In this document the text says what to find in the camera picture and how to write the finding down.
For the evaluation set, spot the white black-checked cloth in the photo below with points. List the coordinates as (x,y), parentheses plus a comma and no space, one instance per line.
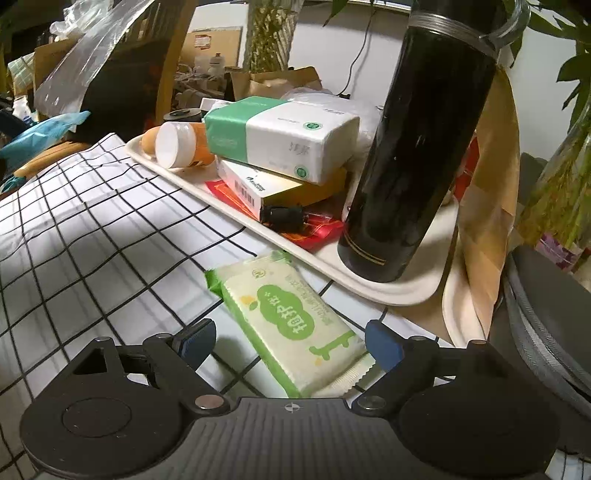
(92,230)

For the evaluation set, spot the white barcode box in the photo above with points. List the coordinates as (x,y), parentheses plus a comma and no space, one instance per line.
(258,182)

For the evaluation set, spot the black thermos bottle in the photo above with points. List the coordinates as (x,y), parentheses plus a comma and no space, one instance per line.
(415,161)

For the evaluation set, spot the green white tissue pack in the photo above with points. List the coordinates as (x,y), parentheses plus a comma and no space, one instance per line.
(277,134)

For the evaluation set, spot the red packet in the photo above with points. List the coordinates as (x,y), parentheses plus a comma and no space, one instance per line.
(318,230)

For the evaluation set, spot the black round jar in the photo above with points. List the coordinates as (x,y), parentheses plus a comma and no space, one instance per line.
(182,114)

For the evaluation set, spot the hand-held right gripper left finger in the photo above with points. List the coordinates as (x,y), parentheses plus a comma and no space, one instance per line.
(198,339)

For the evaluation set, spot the white plate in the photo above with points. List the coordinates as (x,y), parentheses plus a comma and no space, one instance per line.
(461,314)

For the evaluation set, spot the brown paper bag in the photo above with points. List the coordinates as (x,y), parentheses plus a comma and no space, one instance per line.
(489,184)

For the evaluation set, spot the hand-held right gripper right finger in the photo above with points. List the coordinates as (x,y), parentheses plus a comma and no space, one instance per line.
(381,346)

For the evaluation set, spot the small black clip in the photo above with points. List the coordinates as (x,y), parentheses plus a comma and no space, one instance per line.
(284,217)

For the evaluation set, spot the blue plastic bag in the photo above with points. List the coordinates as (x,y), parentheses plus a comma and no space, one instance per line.
(41,134)

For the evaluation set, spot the grey zip case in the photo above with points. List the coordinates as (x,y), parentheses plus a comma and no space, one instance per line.
(545,314)

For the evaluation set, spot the white-capped orange bottle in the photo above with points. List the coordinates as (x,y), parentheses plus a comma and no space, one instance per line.
(178,143)

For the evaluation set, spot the white tray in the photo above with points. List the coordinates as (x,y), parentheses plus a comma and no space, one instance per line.
(392,288)

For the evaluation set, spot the taped brown parcel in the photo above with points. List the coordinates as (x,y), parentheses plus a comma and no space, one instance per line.
(217,50)

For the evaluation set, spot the tan carton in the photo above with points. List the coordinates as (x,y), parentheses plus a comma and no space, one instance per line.
(277,83)

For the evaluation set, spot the clear plastic sheet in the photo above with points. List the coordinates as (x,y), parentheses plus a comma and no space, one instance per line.
(92,46)

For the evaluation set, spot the curved wooden frame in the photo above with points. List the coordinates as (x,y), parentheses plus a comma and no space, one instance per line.
(173,55)

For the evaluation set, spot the bamboo in glass vase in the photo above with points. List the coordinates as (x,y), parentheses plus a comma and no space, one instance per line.
(270,37)
(554,198)

